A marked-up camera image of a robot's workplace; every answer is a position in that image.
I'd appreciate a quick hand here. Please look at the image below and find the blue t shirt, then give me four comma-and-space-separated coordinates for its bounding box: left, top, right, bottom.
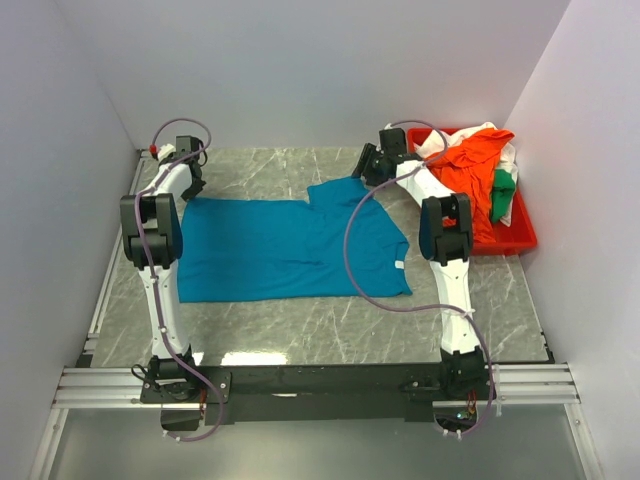
177, 177, 411, 303

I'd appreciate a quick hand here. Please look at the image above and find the red plastic bin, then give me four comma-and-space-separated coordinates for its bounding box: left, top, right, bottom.
407, 122, 537, 256

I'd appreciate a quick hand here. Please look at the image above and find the green t shirt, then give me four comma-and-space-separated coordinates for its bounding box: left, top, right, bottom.
490, 169, 517, 226

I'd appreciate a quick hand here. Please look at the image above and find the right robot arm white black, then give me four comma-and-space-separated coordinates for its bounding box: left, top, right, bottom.
352, 122, 489, 399

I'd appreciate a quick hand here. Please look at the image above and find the white t shirt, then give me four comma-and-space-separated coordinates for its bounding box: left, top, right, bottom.
414, 120, 521, 229

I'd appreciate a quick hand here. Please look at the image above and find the black base beam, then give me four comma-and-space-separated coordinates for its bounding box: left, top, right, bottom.
136, 351, 495, 432

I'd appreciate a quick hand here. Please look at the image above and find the orange t shirt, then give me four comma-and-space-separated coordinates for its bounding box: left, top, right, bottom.
418, 128, 516, 245

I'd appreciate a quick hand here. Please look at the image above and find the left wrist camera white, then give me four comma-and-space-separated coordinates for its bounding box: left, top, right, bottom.
149, 143, 176, 162

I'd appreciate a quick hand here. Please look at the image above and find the aluminium rail frame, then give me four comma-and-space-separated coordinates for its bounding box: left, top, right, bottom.
29, 148, 601, 480

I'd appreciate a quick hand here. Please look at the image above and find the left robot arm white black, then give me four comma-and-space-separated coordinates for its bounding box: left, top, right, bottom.
120, 135, 206, 403

